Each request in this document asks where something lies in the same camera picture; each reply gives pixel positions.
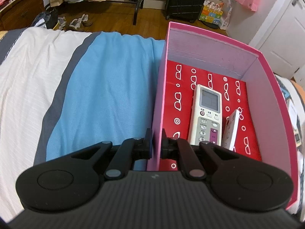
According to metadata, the pink storage box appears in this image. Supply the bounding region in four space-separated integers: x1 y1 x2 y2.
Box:
147 22 299 207

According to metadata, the white room door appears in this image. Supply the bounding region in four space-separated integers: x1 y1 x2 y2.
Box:
260 0 304 79

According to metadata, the small white slim remote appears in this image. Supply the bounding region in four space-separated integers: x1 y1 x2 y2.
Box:
221 109 240 152

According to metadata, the white AC remote with screen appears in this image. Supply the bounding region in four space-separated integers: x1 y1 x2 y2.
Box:
188 84 222 146

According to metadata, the striped blue white bedsheet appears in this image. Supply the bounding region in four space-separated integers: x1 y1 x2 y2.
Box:
1 27 164 222

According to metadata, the white sandal pair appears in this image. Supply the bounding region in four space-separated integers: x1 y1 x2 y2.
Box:
68 14 92 31

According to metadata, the colourful cartoon carton box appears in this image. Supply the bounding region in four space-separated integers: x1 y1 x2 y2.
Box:
198 1 224 25

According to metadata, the wooden dresser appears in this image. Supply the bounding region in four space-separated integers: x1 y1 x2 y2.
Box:
1 0 45 31

